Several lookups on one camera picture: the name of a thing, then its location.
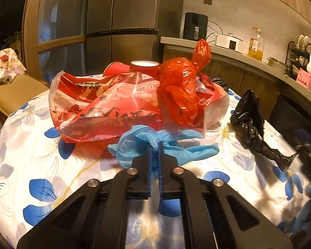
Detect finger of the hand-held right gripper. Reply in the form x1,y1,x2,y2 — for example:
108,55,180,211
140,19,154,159
294,128,311,162

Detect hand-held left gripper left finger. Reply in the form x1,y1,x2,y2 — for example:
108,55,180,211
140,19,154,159
17,150,152,249

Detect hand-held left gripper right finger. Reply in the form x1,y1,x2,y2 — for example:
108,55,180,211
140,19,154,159
158,143,293,249

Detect black trash bin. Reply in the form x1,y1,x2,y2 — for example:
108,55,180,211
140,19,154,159
268,93,311,135

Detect blue plastic bag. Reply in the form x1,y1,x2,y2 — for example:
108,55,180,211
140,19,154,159
107,124,219,169

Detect long black plastic bag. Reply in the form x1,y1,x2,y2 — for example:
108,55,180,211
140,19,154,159
230,89,298,172

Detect red printed plastic bag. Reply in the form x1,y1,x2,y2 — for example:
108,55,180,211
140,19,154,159
49,70,230,144

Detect orange plastic bag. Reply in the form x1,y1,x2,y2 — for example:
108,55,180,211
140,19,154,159
157,39,213,128

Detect red cylindrical box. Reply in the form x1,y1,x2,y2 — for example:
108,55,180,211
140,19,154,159
130,60,161,75
104,62,131,78

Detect pink plastic basket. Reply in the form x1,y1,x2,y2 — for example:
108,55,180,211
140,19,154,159
297,68,311,89

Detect black dish rack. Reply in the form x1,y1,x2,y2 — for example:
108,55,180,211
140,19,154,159
286,34,311,83

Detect wooden base cabinets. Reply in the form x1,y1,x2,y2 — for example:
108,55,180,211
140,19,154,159
162,45,283,120

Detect cooking oil bottle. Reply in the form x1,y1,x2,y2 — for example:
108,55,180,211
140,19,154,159
248,27,264,62

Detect grey kitchen counter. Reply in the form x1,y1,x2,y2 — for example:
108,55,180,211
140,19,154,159
160,36,311,109

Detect blue floral tablecloth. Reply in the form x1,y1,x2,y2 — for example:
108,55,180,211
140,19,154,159
0,87,311,249

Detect white rice cooker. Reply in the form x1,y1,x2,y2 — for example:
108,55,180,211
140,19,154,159
216,32,243,53

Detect black air fryer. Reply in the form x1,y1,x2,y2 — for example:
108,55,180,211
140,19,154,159
183,12,208,41

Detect dark steel refrigerator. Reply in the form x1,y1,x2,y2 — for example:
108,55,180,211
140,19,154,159
85,0,185,78

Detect tan cushioned wooden chair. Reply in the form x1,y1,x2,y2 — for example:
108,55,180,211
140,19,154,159
0,48,50,125

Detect wooden framed glass door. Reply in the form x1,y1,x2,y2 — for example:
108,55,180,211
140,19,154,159
22,0,92,84

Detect red floral cloth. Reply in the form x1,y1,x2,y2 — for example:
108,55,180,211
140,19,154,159
0,48,28,89

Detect power cable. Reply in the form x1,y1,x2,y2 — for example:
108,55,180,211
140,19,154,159
206,20,225,43

